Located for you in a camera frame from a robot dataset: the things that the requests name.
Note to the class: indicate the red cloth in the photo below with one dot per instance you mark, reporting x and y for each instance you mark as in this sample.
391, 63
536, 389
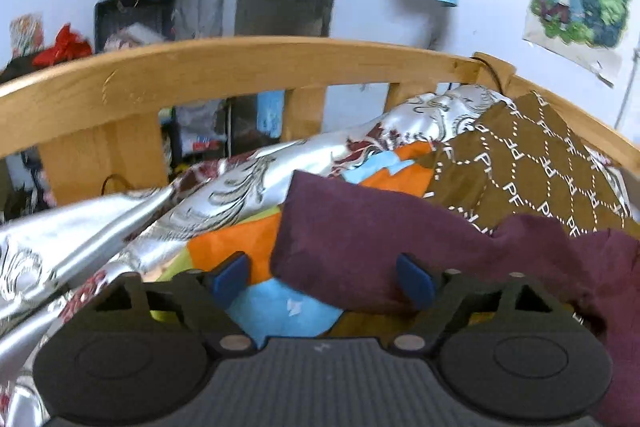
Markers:
65, 47

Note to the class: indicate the wooden bed frame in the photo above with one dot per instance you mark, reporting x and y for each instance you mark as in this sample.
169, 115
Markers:
200, 72

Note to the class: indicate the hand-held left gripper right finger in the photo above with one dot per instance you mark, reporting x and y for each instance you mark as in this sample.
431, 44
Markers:
414, 281

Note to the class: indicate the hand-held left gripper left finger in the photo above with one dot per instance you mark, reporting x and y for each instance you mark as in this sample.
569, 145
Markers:
230, 279

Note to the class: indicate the patterned paper bag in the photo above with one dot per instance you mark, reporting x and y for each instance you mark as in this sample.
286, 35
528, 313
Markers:
25, 34

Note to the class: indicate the light blue packet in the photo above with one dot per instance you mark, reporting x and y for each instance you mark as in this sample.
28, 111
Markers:
271, 114

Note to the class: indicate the black storage crate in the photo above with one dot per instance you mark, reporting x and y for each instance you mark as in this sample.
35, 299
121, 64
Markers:
117, 17

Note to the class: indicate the grey suitcase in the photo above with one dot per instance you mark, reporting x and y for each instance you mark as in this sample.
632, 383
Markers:
200, 2

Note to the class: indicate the brown orange blue patterned bedsheet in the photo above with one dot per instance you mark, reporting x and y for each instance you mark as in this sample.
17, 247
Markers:
505, 157

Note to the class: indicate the purple garment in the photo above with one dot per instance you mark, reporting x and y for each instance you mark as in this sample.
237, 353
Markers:
350, 237

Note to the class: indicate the silver satin printed blanket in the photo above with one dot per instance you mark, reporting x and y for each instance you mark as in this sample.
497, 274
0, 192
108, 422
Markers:
235, 187

